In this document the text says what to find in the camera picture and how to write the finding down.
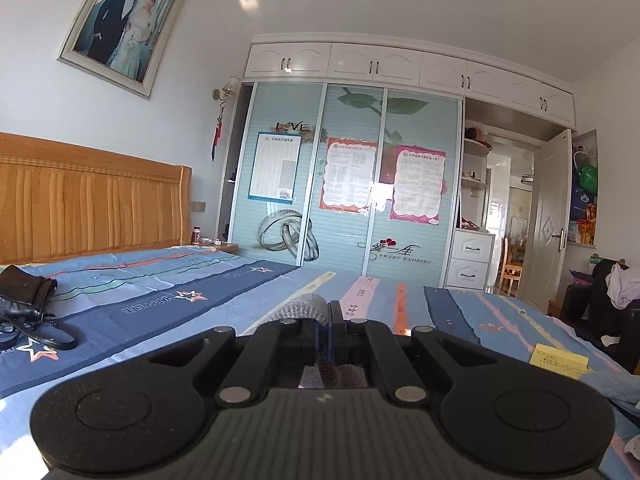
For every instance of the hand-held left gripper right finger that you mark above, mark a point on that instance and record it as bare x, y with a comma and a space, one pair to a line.
342, 340

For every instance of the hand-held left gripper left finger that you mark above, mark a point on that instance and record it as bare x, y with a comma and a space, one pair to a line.
315, 340

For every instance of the grey knit sweater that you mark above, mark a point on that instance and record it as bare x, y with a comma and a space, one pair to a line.
302, 306

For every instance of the striped blue bed sheet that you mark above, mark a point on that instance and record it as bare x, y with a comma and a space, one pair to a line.
210, 290

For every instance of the wooden nightstand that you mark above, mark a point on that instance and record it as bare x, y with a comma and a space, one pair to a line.
222, 246

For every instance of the white drawer unit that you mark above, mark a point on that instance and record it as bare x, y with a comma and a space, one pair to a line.
470, 260

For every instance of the small dark bottle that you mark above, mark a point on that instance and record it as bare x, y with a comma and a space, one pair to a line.
196, 236

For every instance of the orange-bordered poster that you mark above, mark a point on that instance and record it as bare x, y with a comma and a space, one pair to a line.
348, 175

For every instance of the pink-bordered poster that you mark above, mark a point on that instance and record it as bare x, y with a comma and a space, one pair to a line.
417, 185

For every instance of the blue-framed poster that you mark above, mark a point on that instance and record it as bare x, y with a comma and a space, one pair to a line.
275, 167

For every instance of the wooden chair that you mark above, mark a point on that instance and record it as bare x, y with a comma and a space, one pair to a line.
510, 265

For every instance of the yellow paper sheet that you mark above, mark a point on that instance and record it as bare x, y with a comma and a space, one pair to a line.
560, 360

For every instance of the white wardrobe with sliding doors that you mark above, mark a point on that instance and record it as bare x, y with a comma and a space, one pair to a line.
350, 110

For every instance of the white door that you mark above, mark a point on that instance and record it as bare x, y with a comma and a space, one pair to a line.
547, 220

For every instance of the wooden headboard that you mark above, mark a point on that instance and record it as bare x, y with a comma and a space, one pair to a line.
90, 200

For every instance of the light blue cloth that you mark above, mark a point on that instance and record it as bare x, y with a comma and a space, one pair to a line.
612, 387

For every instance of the blue bag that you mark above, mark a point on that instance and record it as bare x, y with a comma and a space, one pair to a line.
582, 202

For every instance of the white cloth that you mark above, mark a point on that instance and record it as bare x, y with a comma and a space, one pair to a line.
622, 285

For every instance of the green bag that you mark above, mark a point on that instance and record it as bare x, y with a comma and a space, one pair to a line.
588, 177

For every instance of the black leather handbag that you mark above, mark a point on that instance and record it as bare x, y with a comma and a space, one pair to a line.
22, 290

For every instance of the framed wedding photo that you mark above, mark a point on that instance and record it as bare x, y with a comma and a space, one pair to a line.
125, 20

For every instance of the wall socket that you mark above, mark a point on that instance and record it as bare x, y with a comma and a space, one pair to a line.
198, 206

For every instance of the glass wall lamp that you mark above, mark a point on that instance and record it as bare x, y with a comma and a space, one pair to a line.
227, 89

